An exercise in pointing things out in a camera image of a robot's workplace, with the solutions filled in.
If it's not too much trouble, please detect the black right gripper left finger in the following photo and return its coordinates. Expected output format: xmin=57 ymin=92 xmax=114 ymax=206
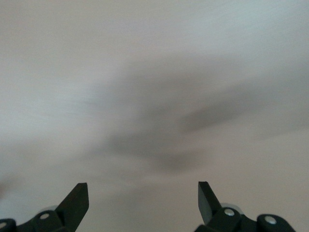
xmin=0 ymin=182 xmax=89 ymax=232

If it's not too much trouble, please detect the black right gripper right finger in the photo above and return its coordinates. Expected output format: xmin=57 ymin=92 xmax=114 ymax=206
xmin=194 ymin=181 xmax=296 ymax=232

